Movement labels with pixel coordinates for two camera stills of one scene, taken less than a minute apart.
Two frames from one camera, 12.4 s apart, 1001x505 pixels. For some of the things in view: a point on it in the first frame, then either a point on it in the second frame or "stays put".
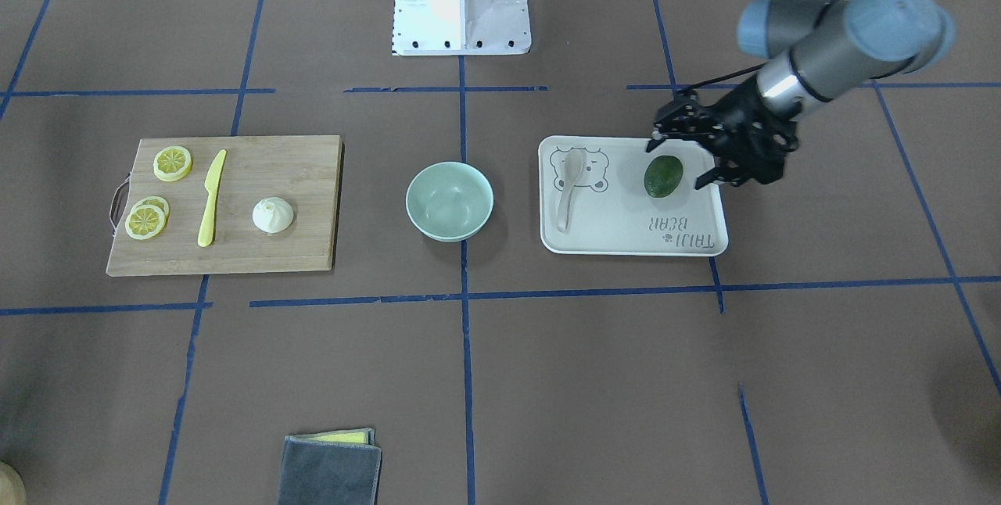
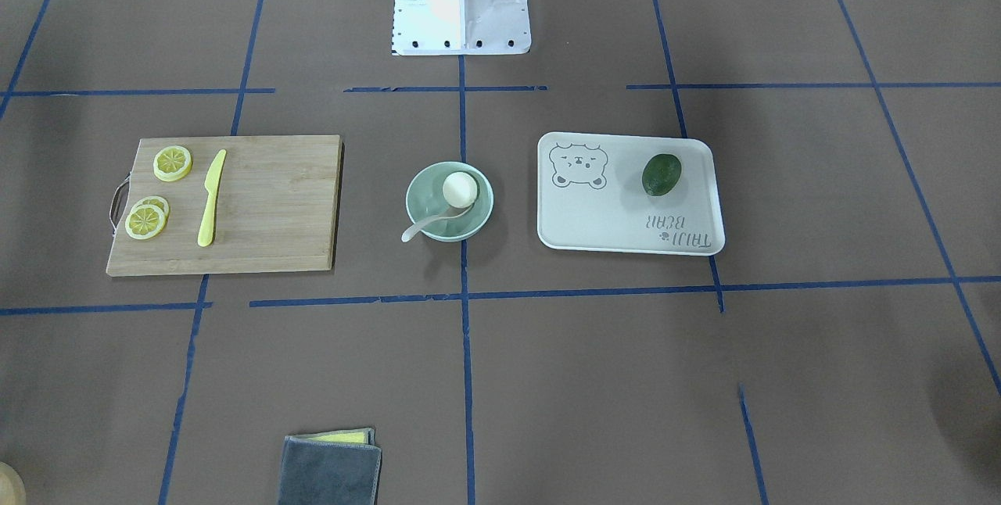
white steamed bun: [272, 214] to [460, 190]
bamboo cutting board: [304, 171] stays put
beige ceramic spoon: [574, 169] to [453, 212]
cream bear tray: [611, 211] stays put
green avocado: [662, 176] stays put
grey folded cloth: [314, 472] stays put
